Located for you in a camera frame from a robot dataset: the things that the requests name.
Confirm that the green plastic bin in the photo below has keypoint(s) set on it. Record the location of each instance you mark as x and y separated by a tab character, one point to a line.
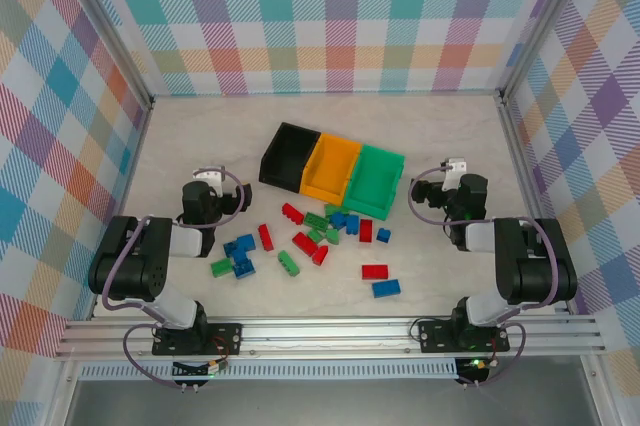
372	181

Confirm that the small blue lego brick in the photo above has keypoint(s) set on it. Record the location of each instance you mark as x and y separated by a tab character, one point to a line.
384	235

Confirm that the black plastic bin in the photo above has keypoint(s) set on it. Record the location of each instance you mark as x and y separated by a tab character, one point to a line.
287	156

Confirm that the small green lego brick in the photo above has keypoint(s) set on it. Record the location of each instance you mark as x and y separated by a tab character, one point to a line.
315	234

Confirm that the orange plastic bin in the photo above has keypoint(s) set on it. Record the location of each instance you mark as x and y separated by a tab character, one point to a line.
330	166

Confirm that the red sloped lego brick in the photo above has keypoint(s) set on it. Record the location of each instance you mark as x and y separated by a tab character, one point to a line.
320	254

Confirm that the green sloped lego brick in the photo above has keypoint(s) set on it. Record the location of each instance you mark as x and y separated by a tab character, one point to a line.
333	236

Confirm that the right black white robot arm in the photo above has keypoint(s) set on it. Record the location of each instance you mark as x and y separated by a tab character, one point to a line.
540	266

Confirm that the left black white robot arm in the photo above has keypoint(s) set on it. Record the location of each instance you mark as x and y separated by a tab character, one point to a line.
130	256

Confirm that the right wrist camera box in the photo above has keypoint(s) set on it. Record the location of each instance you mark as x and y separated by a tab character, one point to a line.
456	166

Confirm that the aluminium side rail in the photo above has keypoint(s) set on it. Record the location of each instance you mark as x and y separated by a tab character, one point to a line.
527	171
125	196

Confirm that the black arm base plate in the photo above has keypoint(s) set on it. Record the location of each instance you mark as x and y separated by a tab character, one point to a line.
225	336
435	336

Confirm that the aluminium mounting rail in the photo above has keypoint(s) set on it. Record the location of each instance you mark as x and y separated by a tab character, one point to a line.
325	333

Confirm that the aluminium frame post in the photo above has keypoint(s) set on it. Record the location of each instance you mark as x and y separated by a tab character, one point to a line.
116	28
540	21

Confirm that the aluminium frame leg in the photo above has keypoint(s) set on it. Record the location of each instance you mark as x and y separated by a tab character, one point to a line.
62	391
600	391

